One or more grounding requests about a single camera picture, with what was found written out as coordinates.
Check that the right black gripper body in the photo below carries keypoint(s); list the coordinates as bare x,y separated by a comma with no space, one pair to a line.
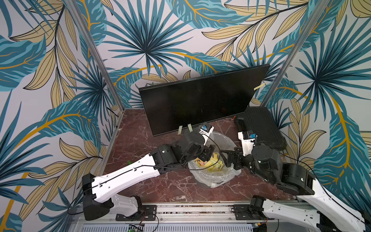
237,158

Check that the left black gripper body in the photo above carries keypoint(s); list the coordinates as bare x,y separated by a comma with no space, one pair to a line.
206,153

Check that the green sticky note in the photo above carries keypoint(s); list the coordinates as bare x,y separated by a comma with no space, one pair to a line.
180,130
190,128

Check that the yellow sticky note edge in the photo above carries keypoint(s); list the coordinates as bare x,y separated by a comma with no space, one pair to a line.
260,86

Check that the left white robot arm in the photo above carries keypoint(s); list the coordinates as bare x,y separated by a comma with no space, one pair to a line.
100,194

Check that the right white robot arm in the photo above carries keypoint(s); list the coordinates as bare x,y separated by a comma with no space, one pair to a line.
328,213

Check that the pile of discarded sticky notes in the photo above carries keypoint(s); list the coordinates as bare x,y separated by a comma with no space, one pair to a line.
215,163

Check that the black flat monitor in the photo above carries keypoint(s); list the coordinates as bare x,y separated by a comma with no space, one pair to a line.
202,99

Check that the mesh waste bin with liner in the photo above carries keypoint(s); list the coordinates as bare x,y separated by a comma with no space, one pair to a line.
207,179

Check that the black plastic tool case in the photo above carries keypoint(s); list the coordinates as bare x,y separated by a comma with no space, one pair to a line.
259,121

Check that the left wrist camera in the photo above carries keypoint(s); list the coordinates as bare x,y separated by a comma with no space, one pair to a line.
206,130

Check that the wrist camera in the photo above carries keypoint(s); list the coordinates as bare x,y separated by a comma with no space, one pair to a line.
248,140
206,130

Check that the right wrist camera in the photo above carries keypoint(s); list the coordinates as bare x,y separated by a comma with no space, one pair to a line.
248,140

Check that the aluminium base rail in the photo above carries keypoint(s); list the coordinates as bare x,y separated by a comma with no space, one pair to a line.
207,217

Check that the right aluminium corner post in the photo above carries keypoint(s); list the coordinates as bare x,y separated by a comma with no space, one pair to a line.
308,27

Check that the aluminium corner post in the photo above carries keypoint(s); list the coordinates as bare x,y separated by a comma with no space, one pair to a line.
83,27
308,27

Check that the left aluminium corner post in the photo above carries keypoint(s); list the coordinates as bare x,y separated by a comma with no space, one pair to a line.
83,27

